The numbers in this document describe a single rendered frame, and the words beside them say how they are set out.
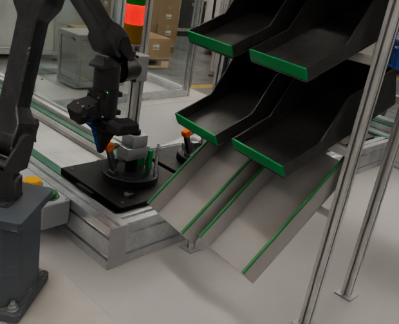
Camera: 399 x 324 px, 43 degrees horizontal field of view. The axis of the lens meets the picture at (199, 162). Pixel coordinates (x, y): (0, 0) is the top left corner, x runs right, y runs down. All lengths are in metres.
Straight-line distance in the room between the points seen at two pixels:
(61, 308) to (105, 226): 0.19
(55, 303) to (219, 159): 0.43
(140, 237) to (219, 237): 0.22
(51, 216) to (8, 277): 0.25
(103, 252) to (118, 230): 0.06
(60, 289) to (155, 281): 0.19
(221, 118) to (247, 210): 0.19
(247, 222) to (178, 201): 0.17
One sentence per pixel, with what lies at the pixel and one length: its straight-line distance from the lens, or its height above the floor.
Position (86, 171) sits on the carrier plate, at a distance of 1.28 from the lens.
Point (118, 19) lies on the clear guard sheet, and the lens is 1.49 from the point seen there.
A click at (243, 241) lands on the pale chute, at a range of 0.96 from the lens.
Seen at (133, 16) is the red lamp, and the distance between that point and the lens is 1.37.
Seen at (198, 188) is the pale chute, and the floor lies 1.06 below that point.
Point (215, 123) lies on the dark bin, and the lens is 0.98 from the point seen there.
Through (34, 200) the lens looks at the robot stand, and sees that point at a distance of 0.94.
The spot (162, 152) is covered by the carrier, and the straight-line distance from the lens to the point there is 1.45.
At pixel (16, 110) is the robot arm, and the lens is 0.89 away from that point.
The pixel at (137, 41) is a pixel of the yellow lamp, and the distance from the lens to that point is 1.38.
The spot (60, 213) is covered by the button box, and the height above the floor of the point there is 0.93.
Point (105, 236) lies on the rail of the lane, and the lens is 1.09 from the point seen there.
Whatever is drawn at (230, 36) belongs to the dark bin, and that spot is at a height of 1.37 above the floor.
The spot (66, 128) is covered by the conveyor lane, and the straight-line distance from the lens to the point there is 1.65.
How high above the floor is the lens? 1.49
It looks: 22 degrees down
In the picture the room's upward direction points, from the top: 10 degrees clockwise
